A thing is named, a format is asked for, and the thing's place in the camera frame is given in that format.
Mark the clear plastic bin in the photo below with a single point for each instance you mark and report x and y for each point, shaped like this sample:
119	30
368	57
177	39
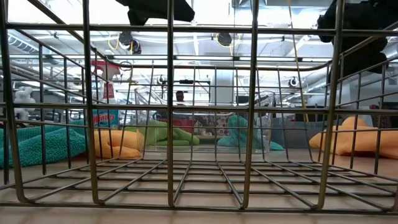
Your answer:
265	99

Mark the green microfiber towel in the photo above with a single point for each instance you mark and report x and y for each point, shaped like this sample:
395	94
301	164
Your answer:
183	137

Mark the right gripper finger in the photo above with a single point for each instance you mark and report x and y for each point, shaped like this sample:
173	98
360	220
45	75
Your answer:
327	26

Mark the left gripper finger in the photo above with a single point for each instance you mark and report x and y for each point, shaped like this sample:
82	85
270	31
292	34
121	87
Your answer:
174	11

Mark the white robot figure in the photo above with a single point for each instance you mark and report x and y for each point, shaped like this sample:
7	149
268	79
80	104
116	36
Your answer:
24	98

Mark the red trigger spray bottle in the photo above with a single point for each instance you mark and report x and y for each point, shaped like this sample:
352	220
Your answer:
101	118

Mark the orange microfiber towel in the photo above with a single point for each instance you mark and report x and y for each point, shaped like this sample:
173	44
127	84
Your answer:
360	140
115	144

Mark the person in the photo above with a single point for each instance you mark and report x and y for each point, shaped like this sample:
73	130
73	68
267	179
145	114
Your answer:
179	96

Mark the blue microfiber towel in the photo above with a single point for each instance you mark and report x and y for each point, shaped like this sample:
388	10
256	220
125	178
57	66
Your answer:
231	133
53	146

